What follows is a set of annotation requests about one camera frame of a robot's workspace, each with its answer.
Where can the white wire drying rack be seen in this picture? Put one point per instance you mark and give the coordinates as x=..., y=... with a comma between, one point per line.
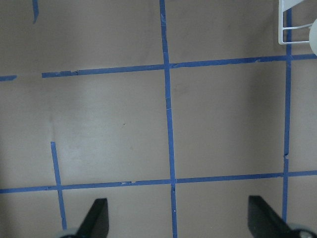
x=284, y=6

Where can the white plastic cup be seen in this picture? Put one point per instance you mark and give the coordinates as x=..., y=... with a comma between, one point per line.
x=313, y=37

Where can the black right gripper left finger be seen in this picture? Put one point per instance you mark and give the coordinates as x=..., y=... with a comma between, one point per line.
x=96, y=222

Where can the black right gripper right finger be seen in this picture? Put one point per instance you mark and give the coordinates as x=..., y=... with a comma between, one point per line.
x=264, y=222

